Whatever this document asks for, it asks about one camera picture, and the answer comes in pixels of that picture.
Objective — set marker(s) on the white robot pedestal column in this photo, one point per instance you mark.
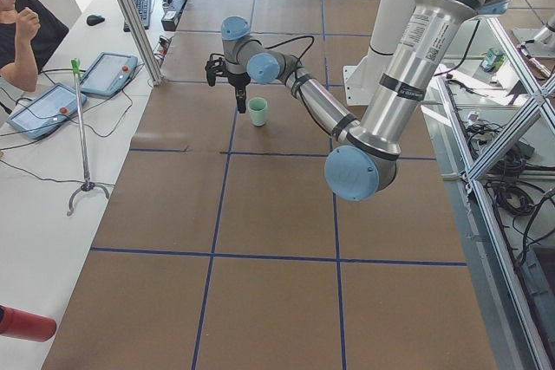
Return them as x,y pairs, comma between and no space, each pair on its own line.
361,80

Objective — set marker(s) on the aluminium frame post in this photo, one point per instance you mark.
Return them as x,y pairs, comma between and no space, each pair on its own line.
131,16

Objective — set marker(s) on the far blue teach pendant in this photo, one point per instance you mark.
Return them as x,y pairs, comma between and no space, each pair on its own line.
108,74

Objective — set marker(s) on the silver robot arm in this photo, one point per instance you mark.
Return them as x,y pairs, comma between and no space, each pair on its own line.
365,160

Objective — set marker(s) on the green handled reacher stick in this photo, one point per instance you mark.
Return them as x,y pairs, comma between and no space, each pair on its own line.
88,184

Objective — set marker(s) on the black computer mouse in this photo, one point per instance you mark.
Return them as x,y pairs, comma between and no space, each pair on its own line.
93,20

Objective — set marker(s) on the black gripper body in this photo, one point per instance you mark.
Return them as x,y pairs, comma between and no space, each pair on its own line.
238,81

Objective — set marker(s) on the red bottle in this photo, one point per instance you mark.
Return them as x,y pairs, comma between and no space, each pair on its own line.
19,324

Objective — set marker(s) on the brown paper table cover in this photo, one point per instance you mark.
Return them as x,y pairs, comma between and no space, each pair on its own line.
222,247

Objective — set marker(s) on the person in black shirt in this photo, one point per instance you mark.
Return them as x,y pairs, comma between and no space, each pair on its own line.
30,35

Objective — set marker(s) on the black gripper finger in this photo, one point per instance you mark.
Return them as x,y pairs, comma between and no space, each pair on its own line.
240,95

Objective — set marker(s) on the mint green cup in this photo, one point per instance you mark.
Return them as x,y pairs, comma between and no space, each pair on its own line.
257,105
258,117

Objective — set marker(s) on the black keyboard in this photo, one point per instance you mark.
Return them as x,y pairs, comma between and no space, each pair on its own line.
144,10

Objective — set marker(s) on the blue teach pendant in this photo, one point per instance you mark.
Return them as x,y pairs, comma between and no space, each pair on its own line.
43,115
108,74

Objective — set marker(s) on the near blue teach pendant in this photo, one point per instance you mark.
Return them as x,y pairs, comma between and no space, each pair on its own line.
43,115

